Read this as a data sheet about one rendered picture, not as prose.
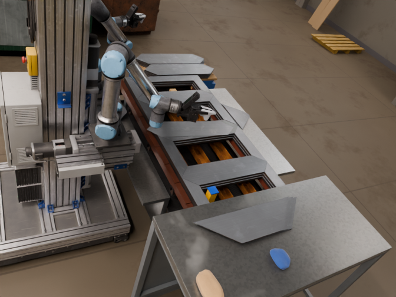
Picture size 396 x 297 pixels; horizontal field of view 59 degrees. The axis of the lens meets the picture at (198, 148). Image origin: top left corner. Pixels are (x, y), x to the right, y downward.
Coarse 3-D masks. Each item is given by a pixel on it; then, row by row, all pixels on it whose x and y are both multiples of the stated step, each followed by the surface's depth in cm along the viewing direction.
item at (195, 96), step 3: (195, 93) 187; (198, 93) 187; (192, 96) 187; (195, 96) 185; (198, 96) 186; (189, 99) 189; (192, 99) 186; (195, 99) 186; (186, 102) 189; (189, 102) 187; (192, 102) 187; (183, 105) 189; (186, 105) 189; (189, 105) 189; (186, 108) 190
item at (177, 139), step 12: (156, 84) 316; (168, 84) 322; (180, 84) 328; (192, 84) 334; (132, 96) 296; (216, 120) 294; (180, 144) 264; (240, 144) 280; (168, 156) 248; (180, 180) 235; (228, 180) 245; (240, 180) 251; (264, 180) 259
